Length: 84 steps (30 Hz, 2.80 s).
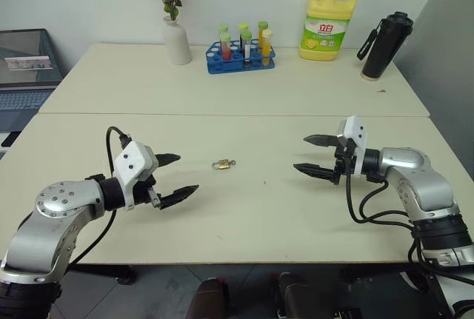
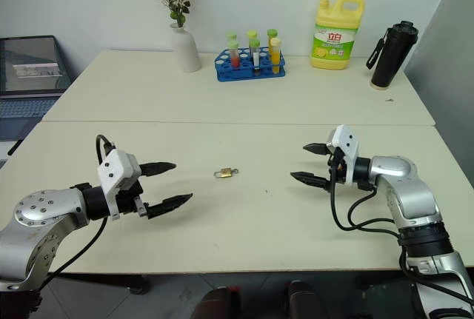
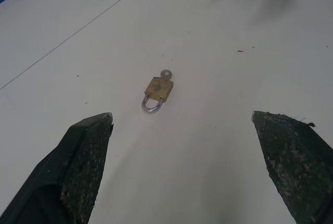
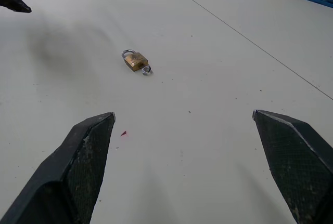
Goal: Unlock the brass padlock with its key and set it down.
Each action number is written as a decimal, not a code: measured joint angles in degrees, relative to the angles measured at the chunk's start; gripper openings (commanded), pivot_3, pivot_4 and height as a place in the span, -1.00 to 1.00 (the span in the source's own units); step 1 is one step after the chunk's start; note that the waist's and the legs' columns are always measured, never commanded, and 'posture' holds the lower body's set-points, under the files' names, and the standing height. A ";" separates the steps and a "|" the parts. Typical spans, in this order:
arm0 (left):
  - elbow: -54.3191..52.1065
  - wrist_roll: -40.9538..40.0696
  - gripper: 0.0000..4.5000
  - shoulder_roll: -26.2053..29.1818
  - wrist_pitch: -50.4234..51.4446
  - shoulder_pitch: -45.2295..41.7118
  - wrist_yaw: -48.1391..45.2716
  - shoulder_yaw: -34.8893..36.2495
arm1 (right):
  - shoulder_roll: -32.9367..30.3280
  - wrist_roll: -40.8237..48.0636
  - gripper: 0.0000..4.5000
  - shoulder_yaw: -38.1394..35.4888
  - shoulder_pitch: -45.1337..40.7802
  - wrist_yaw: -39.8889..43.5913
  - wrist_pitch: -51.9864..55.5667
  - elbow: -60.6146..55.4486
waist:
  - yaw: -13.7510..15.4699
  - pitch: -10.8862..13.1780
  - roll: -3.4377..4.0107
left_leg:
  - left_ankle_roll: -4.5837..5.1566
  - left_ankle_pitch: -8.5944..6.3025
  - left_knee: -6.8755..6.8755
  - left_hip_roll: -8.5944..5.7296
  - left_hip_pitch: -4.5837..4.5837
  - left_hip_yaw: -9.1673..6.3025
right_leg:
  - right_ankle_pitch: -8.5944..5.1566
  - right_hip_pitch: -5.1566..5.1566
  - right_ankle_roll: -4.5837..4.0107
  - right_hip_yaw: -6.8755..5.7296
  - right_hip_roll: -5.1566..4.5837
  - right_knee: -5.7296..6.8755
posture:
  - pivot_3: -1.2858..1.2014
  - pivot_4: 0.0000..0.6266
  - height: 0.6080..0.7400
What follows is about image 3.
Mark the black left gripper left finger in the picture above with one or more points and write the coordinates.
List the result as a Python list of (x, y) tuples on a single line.
[(75, 172)]

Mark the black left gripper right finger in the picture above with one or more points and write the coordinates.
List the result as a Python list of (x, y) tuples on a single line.
[(294, 164)]

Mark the small silver key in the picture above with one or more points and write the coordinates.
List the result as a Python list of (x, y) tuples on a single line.
[(165, 74)]

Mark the brass padlock with steel shackle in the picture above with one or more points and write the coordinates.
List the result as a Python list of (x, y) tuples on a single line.
[(157, 90)]

